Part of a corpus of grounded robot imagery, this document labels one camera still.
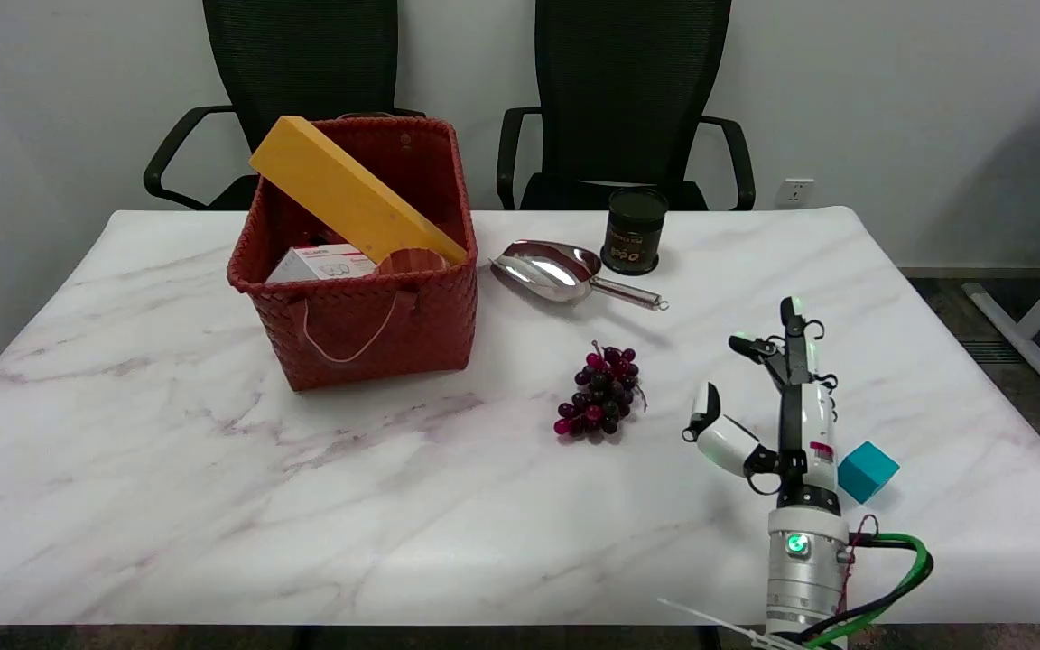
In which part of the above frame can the red woven basket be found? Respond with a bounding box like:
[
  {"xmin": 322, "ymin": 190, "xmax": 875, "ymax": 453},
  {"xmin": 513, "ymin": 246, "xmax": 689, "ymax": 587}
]
[{"xmin": 227, "ymin": 113, "xmax": 479, "ymax": 393}]

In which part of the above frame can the purple plastic grape bunch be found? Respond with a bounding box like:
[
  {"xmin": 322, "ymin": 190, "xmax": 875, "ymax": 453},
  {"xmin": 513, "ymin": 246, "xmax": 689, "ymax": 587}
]
[{"xmin": 553, "ymin": 340, "xmax": 648, "ymax": 440}]

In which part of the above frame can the white desk leg frame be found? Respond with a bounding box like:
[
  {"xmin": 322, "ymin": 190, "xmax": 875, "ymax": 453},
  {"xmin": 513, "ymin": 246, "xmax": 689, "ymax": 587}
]
[{"xmin": 962, "ymin": 88, "xmax": 1040, "ymax": 407}]

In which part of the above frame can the brown round cup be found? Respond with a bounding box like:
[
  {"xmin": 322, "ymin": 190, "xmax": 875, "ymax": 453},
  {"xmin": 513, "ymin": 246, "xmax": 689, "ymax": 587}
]
[{"xmin": 373, "ymin": 248, "xmax": 450, "ymax": 278}]

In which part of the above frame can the silver metal scoop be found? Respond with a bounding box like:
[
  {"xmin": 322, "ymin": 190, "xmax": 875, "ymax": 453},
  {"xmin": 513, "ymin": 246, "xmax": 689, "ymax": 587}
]
[{"xmin": 490, "ymin": 239, "xmax": 670, "ymax": 312}]

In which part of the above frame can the black pen container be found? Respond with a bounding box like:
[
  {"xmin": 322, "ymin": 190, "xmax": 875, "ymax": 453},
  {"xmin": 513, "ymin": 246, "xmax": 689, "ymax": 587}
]
[{"xmin": 600, "ymin": 186, "xmax": 670, "ymax": 276}]

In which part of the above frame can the white and pink carton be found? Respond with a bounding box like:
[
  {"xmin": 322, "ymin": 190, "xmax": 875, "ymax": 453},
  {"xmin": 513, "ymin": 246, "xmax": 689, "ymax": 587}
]
[{"xmin": 265, "ymin": 244, "xmax": 378, "ymax": 285}]

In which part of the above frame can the teal cube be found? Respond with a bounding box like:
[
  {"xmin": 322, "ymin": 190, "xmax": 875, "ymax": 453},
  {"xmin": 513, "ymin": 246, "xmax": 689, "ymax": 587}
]
[{"xmin": 837, "ymin": 441, "xmax": 901, "ymax": 505}]

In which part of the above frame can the yellow rectangular box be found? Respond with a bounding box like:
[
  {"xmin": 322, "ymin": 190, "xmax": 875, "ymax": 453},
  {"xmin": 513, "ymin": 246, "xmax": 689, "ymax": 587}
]
[{"xmin": 248, "ymin": 116, "xmax": 469, "ymax": 266}]

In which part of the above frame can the black office chair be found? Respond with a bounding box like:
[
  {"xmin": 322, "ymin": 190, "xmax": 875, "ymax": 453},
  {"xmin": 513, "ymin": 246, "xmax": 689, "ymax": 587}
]
[
  {"xmin": 143, "ymin": 0, "xmax": 427, "ymax": 211},
  {"xmin": 496, "ymin": 0, "xmax": 757, "ymax": 212}
]

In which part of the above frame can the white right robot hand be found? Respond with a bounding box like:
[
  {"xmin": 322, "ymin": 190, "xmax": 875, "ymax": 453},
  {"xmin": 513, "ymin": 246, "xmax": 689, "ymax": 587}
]
[{"xmin": 682, "ymin": 295, "xmax": 841, "ymax": 515}]

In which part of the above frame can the white cable tie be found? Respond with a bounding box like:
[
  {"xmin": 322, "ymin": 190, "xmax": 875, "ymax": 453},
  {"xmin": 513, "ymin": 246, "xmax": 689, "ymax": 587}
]
[{"xmin": 658, "ymin": 597, "xmax": 810, "ymax": 650}]

